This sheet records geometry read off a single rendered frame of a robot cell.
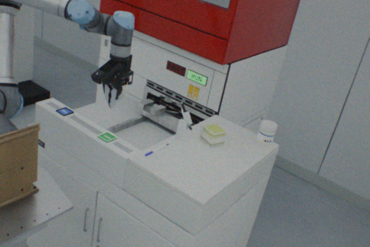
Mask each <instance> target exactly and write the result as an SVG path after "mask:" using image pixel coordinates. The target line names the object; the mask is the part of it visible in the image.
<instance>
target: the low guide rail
mask: <svg viewBox="0 0 370 247"><path fill-rule="evenodd" d="M147 119H149V118H148V117H146V116H144V115H140V116H137V117H134V118H132V119H129V120H126V121H125V122H122V123H120V124H117V125H114V126H111V127H109V128H107V129H108V131H110V132H112V133H117V132H119V131H121V130H125V128H128V127H130V126H134V125H136V124H138V123H141V122H143V121H145V120H147Z"/></svg>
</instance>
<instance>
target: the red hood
mask: <svg viewBox="0 0 370 247"><path fill-rule="evenodd" d="M299 2H300V0H101V2H100V10H99V11H100V12H101V13H104V14H109V15H114V12H116V11H123V12H129V13H132V14H133V15H134V30H135V31H138V32H141V33H143V34H146V35H149V36H152V37H154V38H157V39H159V40H161V41H163V42H166V43H169V44H170V45H174V46H176V47H179V48H181V49H184V50H185V51H189V52H190V53H193V54H196V55H199V56H201V57H204V58H205V59H207V60H210V61H213V62H216V63H218V64H221V65H224V64H228V63H231V62H234V61H238V60H241V59H244V58H248V57H251V56H253V55H255V54H258V53H262V52H265V51H268V50H271V49H275V48H277V47H281V46H284V45H287V44H288V40H289V38H290V34H291V30H292V27H293V24H294V20H295V16H296V14H297V9H298V6H299Z"/></svg>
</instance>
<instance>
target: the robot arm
mask: <svg viewBox="0 0 370 247"><path fill-rule="evenodd" d="M22 5H26V6H30V7H32V8H35V9H38V10H41V11H44V12H47V13H50V14H53V15H55V16H59V17H62V18H64V19H67V20H70V21H73V22H76V23H78V25H79V28H80V29H82V30H85V31H87V32H93V33H96V34H101V35H106V36H110V37H111V39H110V55H109V58H110V60H109V61H107V62H106V63H105V64H103V66H101V67H100V68H99V69H97V70H96V71H95V72H94V73H93V74H92V75H91V78H92V81H93V82H96V83H98V84H102V87H103V93H104V94H105V99H106V100H107V102H108V105H109V107H110V108H113V107H114V106H116V104H117V102H118V101H119V100H121V99H123V98H124V93H122V90H123V88H122V86H125V85H130V84H132V81H133V77H134V71H132V70H131V64H132V54H131V47H132V36H133V31H134V15H133V14H132V13H129V12H123V11H116V12H114V15H109V14H104V13H101V12H100V11H98V10H97V9H96V8H95V7H93V5H92V4H91V3H90V2H89V1H87V0H0V135H3V134H7V133H10V132H11V131H14V130H19V129H18V128H17V127H16V126H15V125H14V124H13V123H12V122H11V121H10V120H9V119H12V118H14V117H16V116H18V115H19V114H20V112H21V110H22V108H23V97H22V96H21V94H20V92H19V84H18V83H17V82H16V81H15V79H14V57H15V17H16V16H17V15H18V14H19V13H20V8H21V6H22ZM130 76H132V81H130V82H129V80H130ZM127 83H128V84H127ZM114 88H115V89H114Z"/></svg>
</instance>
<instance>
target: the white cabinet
mask: <svg viewBox="0 0 370 247"><path fill-rule="evenodd" d="M38 165H40V166H41V167H43V169H45V170H46V171H47V172H49V173H50V175H52V177H53V178H54V180H55V181H56V182H57V184H58V186H59V187H60V189H62V191H63V192H64V193H65V195H66V196H67V198H68V199H69V200H70V201H71V202H72V204H73V206H74V208H73V209H71V210H70V211H67V212H65V213H63V214H62V215H61V216H59V217H57V218H55V219H53V220H51V221H49V222H47V227H46V228H44V229H43V230H41V231H39V232H37V233H36V234H34V235H32V236H30V237H28V238H27V245H28V246H29V247H246V245H247V242H248V239H249V235H250V234H251V231H252V228H253V224H254V221H255V218H256V214H257V213H258V210H259V207H260V204H261V200H262V197H263V194H264V191H265V189H266V186H267V183H268V179H269V176H270V174H271V173H269V174H268V175H267V176H265V177H264V178H262V179H261V180H260V181H259V182H258V183H257V184H256V185H255V186H253V187H252V188H251V189H250V190H249V191H248V192H247V193H245V194H244V195H243V196H242V197H241V198H240V199H238V200H237V201H235V202H234V203H233V204H232V205H231V206H230V207H229V208H228V209H226V210H225V211H224V212H223V213H221V215H220V216H218V217H217V218H216V219H215V220H213V221H212V222H211V223H210V224H209V225H208V226H207V227H205V228H204V229H203V230H201V231H200V232H199V233H198V234H197V235H192V234H191V233H190V232H189V231H187V230H185V229H184V228H182V227H181V226H179V225H177V224H176V223H175V222H174V221H172V220H170V219H168V218H167V217H165V216H164V215H162V214H160V213H159V212H158V211H156V210H155V209H153V208H152V207H150V206H148V205H147V204H146V203H144V202H143V201H141V200H140V199H138V198H136V197H134V195H132V194H131V193H129V192H127V191H126V190H124V189H123V190H122V189H119V187H117V186H116V185H114V184H113V183H111V182H109V181H108V180H107V179H106V178H104V177H102V176H100V175H99V174H98V173H96V172H95V171H93V170H92V169H91V168H89V167H88V166H86V165H84V164H83V163H82V162H80V161H79V160H77V159H76V158H74V157H72V156H71V155H70V154H69V153H67V152H65V151H63V150H62V149H60V148H59V147H58V146H57V145H55V144H53V143H51V142H50V141H48V140H47V139H46V138H45V137H43V136H41V135H40V134H38Z"/></svg>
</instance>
